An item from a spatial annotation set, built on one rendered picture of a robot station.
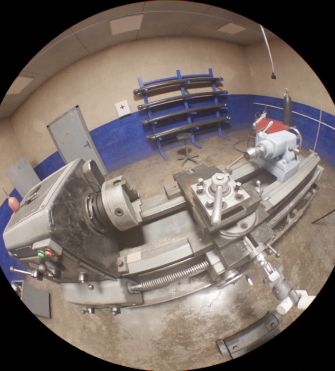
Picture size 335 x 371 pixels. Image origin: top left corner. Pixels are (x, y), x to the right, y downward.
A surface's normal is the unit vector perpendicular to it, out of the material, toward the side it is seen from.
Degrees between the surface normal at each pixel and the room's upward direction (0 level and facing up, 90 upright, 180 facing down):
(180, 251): 36
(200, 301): 0
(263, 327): 0
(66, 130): 90
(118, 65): 90
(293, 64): 90
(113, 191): 25
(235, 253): 0
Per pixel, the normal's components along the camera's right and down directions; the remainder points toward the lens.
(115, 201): 0.03, -0.15
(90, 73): 0.28, 0.55
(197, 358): -0.23, -0.76
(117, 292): -0.05, -0.36
